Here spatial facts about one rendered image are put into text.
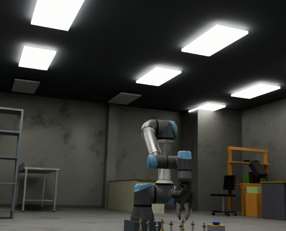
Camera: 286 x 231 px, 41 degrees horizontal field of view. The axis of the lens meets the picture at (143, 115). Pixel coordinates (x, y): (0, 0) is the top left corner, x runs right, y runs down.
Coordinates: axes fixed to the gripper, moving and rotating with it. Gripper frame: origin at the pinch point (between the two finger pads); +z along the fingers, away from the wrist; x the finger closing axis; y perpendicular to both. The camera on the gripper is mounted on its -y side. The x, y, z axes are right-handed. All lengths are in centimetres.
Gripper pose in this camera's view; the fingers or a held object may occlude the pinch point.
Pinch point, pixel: (182, 217)
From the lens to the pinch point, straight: 211.9
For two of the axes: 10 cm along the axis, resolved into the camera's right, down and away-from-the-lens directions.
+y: 4.9, 1.9, 8.5
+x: -8.7, 0.7, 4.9
